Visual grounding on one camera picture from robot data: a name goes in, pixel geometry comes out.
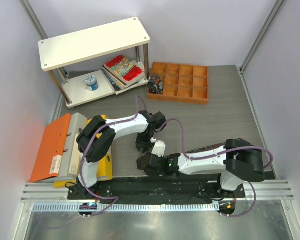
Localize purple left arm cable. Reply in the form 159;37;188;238
78;94;148;217

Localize brown blue-flowered tie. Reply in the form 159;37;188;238
186;142;226;154

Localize white slotted cable duct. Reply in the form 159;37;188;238
32;202;220;213

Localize grey binder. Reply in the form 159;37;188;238
57;113;88;181

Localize blue white jar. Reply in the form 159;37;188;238
84;74;99;91

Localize white two-tier shelf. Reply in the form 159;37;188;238
38;16;151;108

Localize red patterned book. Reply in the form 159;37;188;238
102;55;145;88

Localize orange compartment tray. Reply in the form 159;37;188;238
147;62;209;105

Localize aluminium extrusion rail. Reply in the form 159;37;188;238
21;180;295;203

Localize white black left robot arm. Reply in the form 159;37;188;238
72;110;166;200

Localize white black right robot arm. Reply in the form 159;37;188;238
136;138;265;198

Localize lower stacked books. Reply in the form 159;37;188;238
101;69;148;95

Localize yellow binder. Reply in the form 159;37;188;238
53;119;113;189

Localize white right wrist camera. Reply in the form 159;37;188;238
150;137;166;157

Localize orange binder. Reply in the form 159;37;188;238
30;113;72;183

